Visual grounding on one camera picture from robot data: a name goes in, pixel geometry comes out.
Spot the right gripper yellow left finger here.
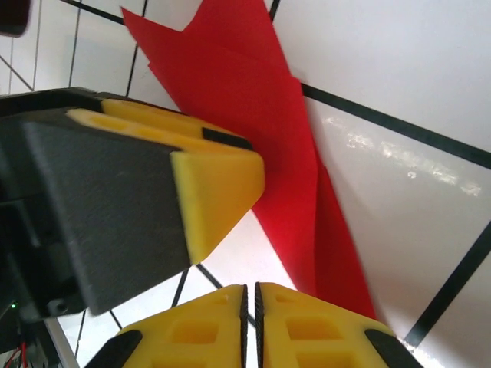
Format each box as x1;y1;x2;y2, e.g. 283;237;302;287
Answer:
82;283;249;368

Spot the red cloth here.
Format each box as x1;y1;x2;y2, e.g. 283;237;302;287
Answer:
120;0;379;323

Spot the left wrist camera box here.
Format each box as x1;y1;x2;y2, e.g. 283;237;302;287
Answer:
0;0;31;38

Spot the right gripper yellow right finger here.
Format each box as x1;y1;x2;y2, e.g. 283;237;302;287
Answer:
255;282;423;368

